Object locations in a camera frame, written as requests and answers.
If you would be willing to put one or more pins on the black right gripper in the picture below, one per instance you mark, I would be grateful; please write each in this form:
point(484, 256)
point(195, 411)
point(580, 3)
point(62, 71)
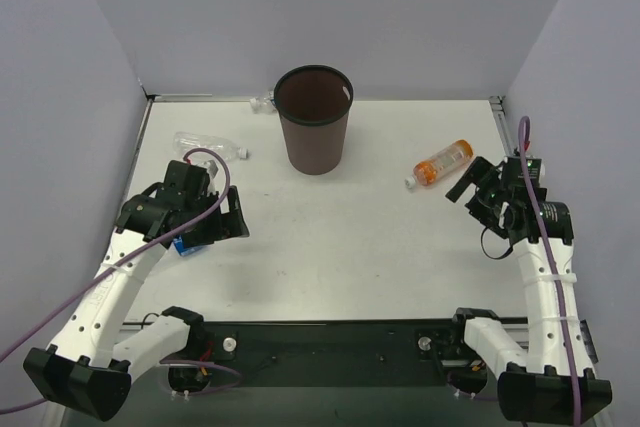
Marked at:
point(485, 192)

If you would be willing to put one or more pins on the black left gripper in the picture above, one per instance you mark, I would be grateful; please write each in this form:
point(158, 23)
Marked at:
point(215, 222)

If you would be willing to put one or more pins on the blue label plastic bottle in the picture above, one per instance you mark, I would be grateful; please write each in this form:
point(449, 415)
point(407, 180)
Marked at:
point(184, 250)

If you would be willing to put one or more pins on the orange label plastic bottle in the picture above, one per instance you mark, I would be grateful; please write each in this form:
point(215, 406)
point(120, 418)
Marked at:
point(440, 165)

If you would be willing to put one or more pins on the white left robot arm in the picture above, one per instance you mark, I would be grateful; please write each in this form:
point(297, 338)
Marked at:
point(85, 367)

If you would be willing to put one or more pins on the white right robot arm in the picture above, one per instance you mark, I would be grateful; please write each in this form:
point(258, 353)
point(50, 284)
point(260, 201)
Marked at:
point(552, 380)

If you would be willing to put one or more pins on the clear bottle behind bin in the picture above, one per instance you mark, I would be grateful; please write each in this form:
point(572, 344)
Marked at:
point(263, 104)

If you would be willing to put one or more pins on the brown plastic waste bin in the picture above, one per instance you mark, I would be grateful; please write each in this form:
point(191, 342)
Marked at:
point(313, 103)

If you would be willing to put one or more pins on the clear plastic bottle left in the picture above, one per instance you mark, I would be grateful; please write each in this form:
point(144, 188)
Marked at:
point(183, 142)

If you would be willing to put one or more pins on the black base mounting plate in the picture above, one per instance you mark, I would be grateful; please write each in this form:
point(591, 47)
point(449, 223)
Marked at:
point(338, 354)

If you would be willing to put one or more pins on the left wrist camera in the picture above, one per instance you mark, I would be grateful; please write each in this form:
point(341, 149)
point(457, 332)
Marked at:
point(209, 165)

